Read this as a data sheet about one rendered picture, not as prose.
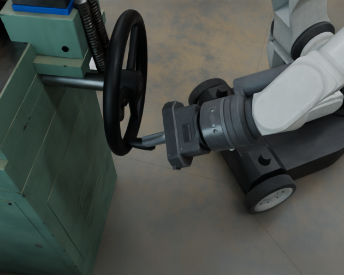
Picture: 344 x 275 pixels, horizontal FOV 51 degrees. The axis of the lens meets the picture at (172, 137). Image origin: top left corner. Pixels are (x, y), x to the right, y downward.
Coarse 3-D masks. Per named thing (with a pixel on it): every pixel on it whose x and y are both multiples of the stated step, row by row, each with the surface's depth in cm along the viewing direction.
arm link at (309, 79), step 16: (320, 48) 52; (304, 64) 50; (320, 64) 50; (336, 64) 50; (288, 80) 50; (304, 80) 49; (320, 80) 49; (336, 80) 49; (272, 96) 52; (288, 96) 50; (304, 96) 49; (320, 96) 49; (256, 112) 53; (272, 112) 52; (288, 112) 51; (304, 112) 50; (272, 128) 52
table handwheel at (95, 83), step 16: (128, 16) 63; (112, 32) 61; (128, 32) 62; (144, 32) 77; (112, 48) 59; (144, 48) 80; (112, 64) 59; (128, 64) 72; (144, 64) 83; (48, 80) 73; (64, 80) 72; (80, 80) 72; (96, 80) 72; (112, 80) 59; (128, 80) 70; (144, 80) 85; (112, 96) 59; (128, 96) 71; (144, 96) 85; (112, 112) 60; (112, 128) 62; (128, 128) 81; (112, 144) 65
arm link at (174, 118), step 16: (176, 112) 63; (192, 112) 62; (208, 112) 58; (176, 128) 63; (192, 128) 61; (208, 128) 58; (224, 128) 57; (176, 144) 62; (192, 144) 61; (208, 144) 59; (224, 144) 58; (176, 160) 62
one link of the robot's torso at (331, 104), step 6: (330, 96) 134; (336, 96) 135; (342, 96) 136; (324, 102) 134; (330, 102) 135; (336, 102) 136; (342, 102) 138; (318, 108) 134; (324, 108) 136; (330, 108) 138; (336, 108) 140; (312, 114) 136; (318, 114) 138; (324, 114) 140; (306, 120) 138
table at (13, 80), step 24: (0, 48) 66; (24, 48) 66; (0, 72) 62; (24, 72) 66; (48, 72) 70; (72, 72) 69; (0, 96) 59; (24, 96) 67; (0, 120) 60; (0, 144) 60
